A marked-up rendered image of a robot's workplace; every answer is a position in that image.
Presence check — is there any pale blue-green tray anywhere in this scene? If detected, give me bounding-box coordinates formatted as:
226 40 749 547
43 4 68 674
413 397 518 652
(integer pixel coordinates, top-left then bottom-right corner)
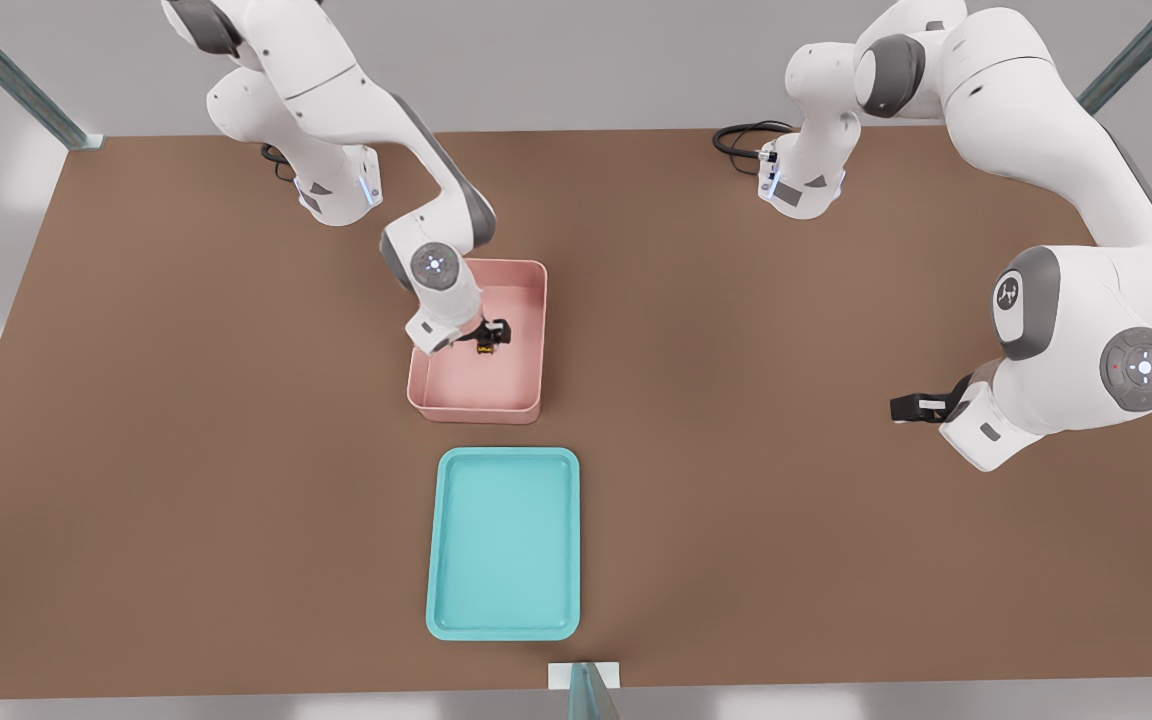
425 447 582 642

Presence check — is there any silver frame post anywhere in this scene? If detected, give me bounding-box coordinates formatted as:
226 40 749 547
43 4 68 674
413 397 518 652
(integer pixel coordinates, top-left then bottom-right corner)
548 661 623 720
1078 0 1152 115
0 0 105 151

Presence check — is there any pink plastic box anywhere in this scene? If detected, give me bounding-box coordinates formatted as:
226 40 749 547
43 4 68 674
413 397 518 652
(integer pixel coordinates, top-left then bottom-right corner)
407 258 548 425

